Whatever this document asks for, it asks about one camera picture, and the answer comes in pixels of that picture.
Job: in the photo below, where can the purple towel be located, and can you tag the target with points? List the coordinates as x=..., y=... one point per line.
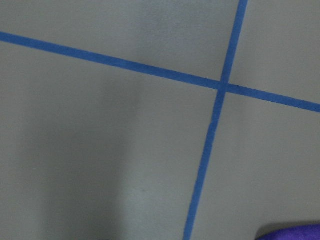
x=302, y=232

